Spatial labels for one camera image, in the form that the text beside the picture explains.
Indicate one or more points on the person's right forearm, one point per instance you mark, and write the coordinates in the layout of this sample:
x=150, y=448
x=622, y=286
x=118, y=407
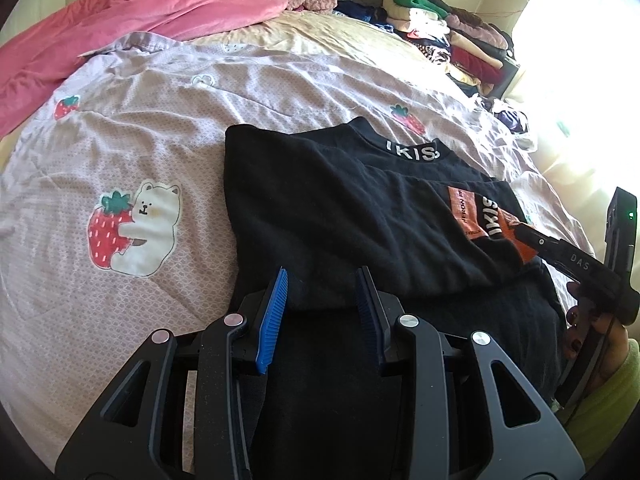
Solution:
x=610, y=402

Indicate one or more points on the pink strawberry print bed sheet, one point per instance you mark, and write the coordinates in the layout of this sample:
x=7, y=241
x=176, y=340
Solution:
x=150, y=110

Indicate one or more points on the person's right hand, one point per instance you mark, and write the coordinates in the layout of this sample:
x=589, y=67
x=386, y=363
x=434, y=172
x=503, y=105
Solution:
x=574, y=305

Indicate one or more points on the pink quilt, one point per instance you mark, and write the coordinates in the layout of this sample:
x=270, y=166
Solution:
x=125, y=15

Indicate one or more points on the black sweater with orange cuffs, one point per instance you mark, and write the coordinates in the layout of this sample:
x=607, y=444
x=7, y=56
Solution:
x=325, y=200

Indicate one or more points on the stack of folded clothes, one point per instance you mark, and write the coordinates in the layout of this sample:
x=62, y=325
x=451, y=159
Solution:
x=470, y=35

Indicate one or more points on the beige bed sheet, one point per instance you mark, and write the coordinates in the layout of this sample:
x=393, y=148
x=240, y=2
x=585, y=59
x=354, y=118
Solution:
x=325, y=35

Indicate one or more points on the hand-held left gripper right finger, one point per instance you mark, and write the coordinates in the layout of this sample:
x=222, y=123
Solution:
x=367, y=310

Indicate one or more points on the dark blue garment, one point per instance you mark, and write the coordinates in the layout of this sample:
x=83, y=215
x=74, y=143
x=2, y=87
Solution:
x=360, y=10

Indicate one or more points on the white curtain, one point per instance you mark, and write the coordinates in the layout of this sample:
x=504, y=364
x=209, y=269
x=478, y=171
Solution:
x=575, y=85

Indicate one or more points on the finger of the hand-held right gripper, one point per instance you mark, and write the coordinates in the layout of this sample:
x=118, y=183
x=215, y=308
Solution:
x=537, y=242

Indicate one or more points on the black bag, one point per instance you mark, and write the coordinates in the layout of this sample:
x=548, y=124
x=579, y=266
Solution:
x=510, y=77

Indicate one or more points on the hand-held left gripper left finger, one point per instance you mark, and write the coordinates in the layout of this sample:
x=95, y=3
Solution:
x=272, y=320

